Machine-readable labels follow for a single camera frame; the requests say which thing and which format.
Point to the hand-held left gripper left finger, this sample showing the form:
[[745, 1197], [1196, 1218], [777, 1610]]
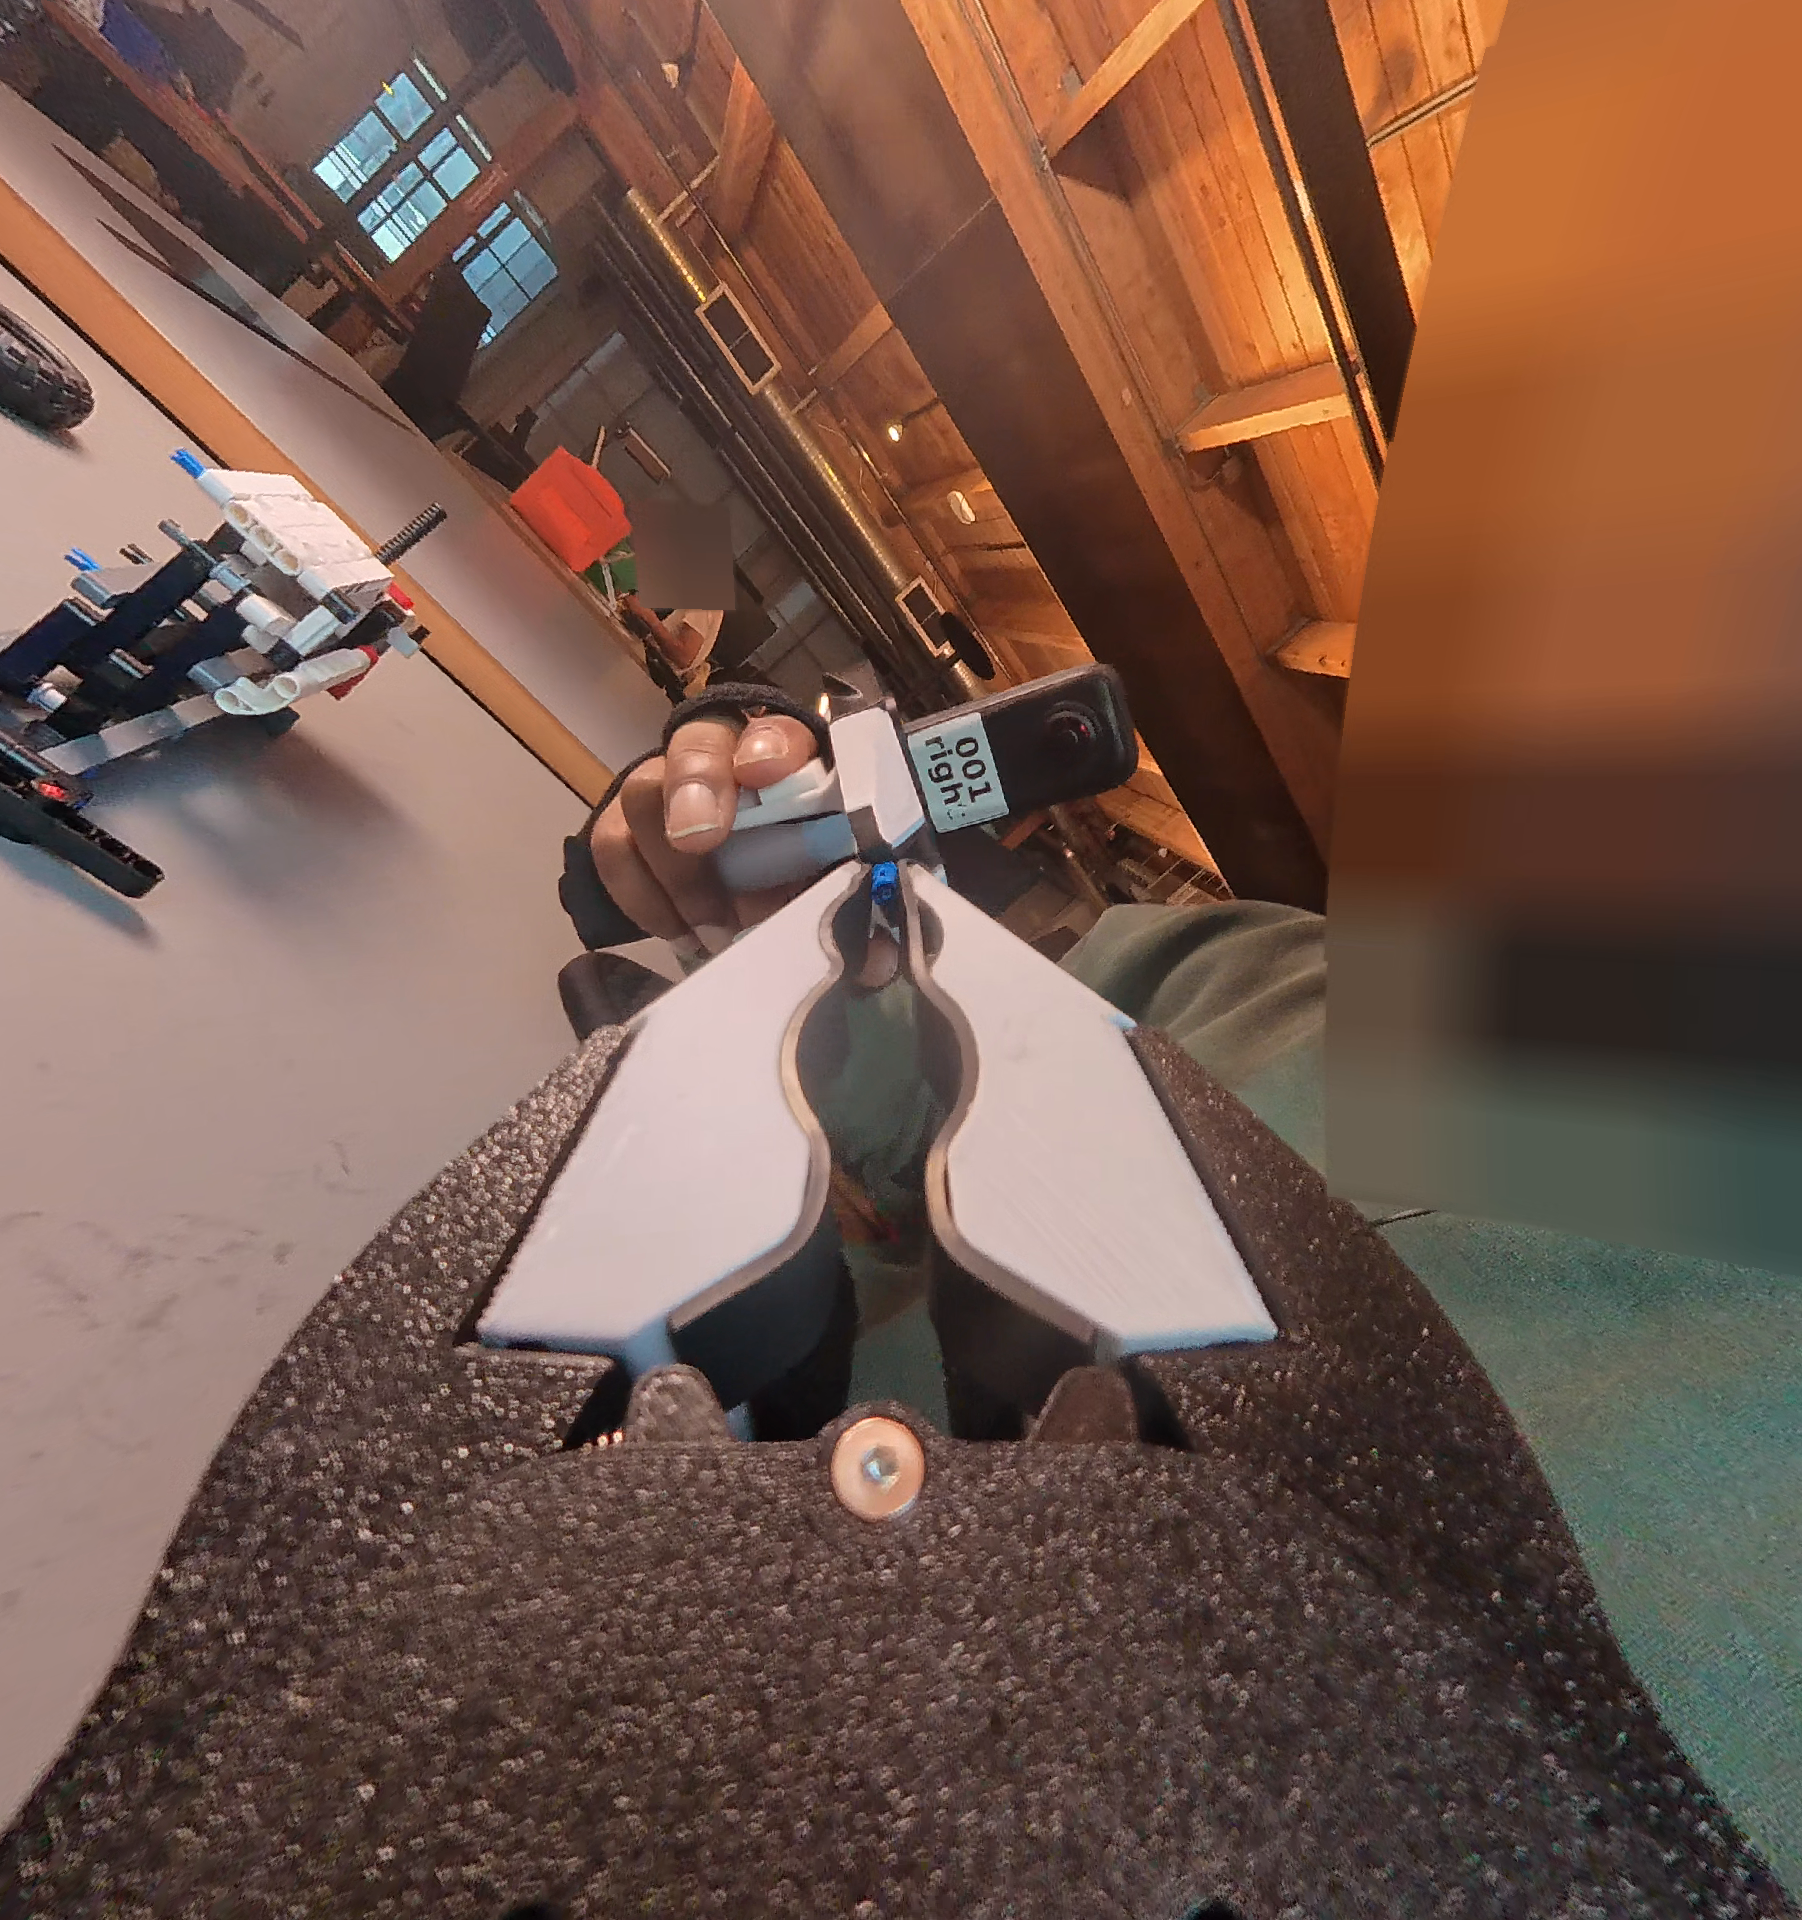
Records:
[[662, 1156]]

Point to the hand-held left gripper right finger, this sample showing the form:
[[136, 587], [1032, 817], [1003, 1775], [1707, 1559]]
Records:
[[1096, 1171]]

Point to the blue toy brick pin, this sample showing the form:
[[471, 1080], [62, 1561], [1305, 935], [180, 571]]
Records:
[[885, 882]]

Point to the black toy vehicle chassis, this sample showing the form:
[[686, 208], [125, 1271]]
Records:
[[151, 676]]

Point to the grey desk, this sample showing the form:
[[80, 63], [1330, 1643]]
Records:
[[214, 1141]]

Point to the person's right hand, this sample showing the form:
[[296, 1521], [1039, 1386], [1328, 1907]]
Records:
[[662, 841]]

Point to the orange container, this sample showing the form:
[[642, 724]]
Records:
[[572, 510]]

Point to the person's green sweater torso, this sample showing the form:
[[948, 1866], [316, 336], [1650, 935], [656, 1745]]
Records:
[[1682, 1500]]

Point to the window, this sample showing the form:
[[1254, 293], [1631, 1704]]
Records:
[[399, 158], [506, 271]]

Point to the black toy tyre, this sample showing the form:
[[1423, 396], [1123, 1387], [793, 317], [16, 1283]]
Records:
[[8, 356]]

